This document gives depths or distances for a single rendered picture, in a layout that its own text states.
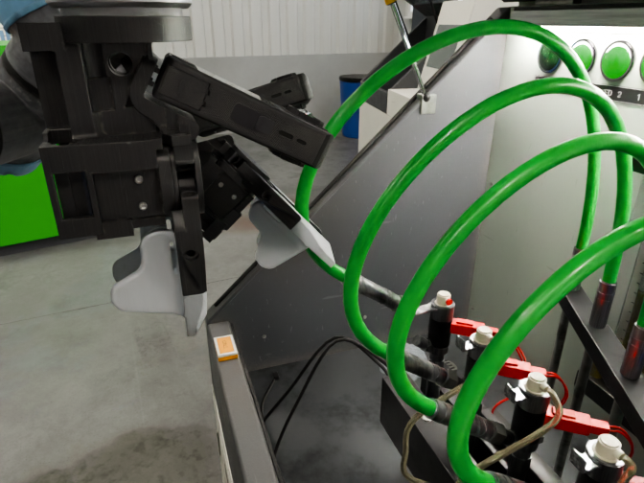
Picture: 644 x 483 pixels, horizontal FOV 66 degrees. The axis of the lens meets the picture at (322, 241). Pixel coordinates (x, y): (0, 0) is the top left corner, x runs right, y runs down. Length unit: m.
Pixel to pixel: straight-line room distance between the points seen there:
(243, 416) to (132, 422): 1.50
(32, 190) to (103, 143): 3.45
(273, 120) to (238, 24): 6.78
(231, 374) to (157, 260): 0.46
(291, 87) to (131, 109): 0.20
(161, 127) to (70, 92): 0.05
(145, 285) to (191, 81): 0.13
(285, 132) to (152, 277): 0.12
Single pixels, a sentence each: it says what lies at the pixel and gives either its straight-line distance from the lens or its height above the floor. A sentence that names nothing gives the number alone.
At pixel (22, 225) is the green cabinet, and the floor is 0.20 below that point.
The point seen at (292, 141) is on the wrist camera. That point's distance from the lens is 0.32.
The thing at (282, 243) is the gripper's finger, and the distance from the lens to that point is 0.46.
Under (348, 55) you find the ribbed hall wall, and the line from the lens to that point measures 7.67.
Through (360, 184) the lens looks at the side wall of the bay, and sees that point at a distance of 0.86.
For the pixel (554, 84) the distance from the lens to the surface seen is 0.49.
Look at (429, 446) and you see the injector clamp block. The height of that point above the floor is 0.98.
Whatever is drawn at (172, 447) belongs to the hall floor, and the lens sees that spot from 2.04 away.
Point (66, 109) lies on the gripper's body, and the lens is 0.31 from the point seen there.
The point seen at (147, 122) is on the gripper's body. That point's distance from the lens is 0.31.
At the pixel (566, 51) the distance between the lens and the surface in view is 0.60.
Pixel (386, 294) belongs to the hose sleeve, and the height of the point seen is 1.15.
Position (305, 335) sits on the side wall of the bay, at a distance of 0.95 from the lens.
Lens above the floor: 1.43
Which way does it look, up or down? 24 degrees down
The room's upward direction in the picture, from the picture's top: straight up
